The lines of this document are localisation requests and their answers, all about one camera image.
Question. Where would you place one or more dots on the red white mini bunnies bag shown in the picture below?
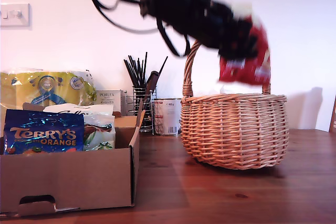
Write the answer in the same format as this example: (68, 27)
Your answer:
(252, 72)

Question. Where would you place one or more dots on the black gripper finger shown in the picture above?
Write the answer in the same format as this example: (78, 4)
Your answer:
(233, 49)
(246, 37)

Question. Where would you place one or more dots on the blue Terry's orange eggs bag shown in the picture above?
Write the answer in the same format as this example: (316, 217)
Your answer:
(44, 129)

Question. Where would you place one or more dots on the black stick utensil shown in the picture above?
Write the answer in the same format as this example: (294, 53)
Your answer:
(162, 65)
(134, 70)
(145, 69)
(130, 73)

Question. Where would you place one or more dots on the white wall light switch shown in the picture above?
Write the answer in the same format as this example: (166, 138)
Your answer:
(14, 15)

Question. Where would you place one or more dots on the yellow kitchen towel pack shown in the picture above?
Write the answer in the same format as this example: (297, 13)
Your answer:
(31, 87)

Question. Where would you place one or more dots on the tin can white label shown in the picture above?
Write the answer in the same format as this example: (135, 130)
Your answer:
(166, 119)

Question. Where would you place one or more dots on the white Porlex box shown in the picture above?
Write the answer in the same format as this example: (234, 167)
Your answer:
(109, 98)

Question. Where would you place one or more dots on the brown cardboard box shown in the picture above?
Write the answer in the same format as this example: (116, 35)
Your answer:
(68, 179)

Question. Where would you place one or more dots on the white Galaxy chocolate bag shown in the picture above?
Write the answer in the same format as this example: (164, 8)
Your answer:
(78, 110)

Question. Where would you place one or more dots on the wooden chair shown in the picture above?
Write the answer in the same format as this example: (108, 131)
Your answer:
(333, 116)

